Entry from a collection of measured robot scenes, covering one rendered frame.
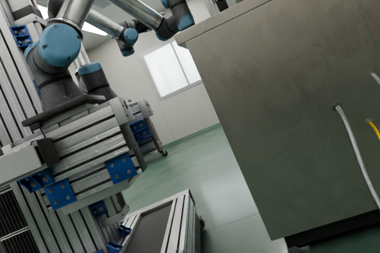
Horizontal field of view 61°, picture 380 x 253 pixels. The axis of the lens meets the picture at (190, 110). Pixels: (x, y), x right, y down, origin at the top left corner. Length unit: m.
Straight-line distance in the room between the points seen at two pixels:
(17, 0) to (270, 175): 1.22
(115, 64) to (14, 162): 6.66
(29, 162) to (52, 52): 0.33
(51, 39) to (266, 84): 0.69
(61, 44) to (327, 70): 0.83
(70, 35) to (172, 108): 6.23
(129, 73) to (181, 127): 1.73
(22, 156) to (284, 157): 0.83
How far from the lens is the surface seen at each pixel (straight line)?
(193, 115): 7.12
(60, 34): 1.06
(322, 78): 1.12
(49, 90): 1.16
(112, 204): 1.41
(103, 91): 1.62
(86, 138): 1.11
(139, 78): 7.42
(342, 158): 1.17
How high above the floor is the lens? 0.65
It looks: 1 degrees down
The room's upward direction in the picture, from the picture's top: 23 degrees counter-clockwise
